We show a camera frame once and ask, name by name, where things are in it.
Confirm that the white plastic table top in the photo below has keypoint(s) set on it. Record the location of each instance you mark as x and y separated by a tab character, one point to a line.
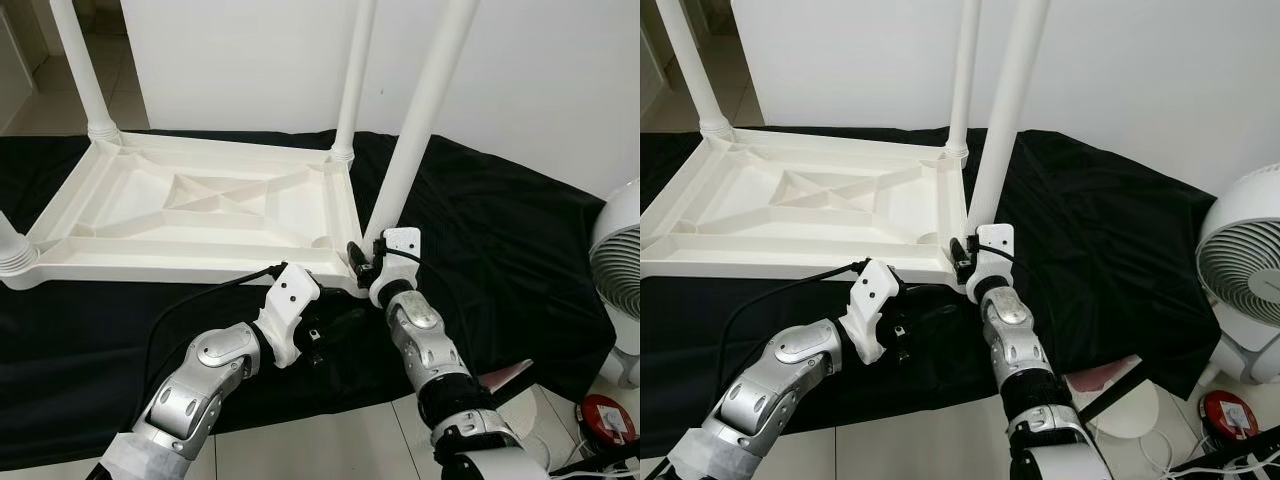
130	200
740	200

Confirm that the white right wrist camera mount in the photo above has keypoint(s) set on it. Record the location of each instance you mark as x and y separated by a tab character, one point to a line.
997	236
403	240

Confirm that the black table cloth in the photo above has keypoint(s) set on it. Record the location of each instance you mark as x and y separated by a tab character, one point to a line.
520	230
1120	230

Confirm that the pink fabric piece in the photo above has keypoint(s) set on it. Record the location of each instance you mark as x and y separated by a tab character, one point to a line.
1100	375
505	372

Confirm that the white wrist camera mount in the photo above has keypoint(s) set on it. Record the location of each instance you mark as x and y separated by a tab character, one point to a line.
997	236
290	295
872	290
403	240

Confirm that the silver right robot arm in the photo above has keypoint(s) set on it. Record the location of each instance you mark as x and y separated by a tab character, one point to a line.
425	340
1020	340

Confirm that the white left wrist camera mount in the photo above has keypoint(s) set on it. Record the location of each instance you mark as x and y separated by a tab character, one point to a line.
290	295
872	290

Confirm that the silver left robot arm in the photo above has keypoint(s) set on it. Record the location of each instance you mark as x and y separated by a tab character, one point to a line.
780	370
200	370

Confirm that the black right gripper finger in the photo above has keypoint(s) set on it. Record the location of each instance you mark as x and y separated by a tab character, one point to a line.
354	256
956	252

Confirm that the red black round device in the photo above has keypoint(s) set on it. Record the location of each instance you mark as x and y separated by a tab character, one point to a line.
607	420
1230	415

